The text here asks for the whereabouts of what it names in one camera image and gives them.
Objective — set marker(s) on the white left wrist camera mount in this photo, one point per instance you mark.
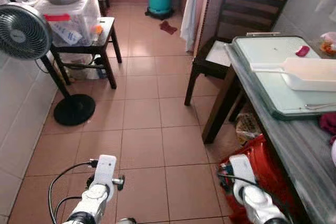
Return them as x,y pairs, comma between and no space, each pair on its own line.
106,169

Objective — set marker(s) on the metal spoon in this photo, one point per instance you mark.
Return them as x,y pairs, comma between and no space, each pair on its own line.
317,106

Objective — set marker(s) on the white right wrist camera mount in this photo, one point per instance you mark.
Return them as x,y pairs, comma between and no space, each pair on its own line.
242,169

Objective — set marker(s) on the white plastic bag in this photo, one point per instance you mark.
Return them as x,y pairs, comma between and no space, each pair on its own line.
79,64

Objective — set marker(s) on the clear plastic storage box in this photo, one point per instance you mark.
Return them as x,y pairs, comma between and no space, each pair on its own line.
73,22

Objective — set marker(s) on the white flat seat pad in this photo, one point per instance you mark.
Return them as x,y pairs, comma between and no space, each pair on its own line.
219,54

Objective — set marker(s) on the small dark side table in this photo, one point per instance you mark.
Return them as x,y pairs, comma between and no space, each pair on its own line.
107,32

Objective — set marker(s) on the white hanging cloth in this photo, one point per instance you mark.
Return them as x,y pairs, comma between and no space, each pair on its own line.
190,14

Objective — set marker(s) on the small pink item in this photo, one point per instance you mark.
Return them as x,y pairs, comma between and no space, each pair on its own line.
302,51

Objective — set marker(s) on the red plastic stool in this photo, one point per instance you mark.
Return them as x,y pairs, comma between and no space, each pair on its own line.
262,166

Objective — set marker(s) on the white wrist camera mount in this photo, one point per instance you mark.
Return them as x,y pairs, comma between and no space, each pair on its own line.
242,169
106,169

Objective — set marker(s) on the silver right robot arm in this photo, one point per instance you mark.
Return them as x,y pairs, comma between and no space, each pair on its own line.
257,203

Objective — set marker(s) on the dark wooden chair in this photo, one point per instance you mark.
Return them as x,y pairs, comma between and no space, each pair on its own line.
210,69

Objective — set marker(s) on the clear food container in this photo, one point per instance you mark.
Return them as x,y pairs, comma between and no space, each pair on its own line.
328,45

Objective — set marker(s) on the small orange object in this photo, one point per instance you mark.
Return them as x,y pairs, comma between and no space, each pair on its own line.
97,29

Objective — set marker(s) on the pale green rimmed tray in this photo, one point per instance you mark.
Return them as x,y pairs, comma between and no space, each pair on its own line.
262,51

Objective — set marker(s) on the maroon cloth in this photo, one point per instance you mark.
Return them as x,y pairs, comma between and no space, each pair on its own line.
329,121

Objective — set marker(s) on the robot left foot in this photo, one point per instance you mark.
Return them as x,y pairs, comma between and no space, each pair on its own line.
127,221

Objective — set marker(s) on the small red floor cloth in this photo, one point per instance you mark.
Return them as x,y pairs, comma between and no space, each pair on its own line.
168,27

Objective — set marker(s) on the grey standing fan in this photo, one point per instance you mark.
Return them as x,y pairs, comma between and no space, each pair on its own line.
21,32

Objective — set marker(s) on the grey wooden table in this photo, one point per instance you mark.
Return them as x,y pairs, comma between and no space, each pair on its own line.
294,145

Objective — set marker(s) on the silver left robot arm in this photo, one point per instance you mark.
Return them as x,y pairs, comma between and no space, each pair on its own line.
92,203

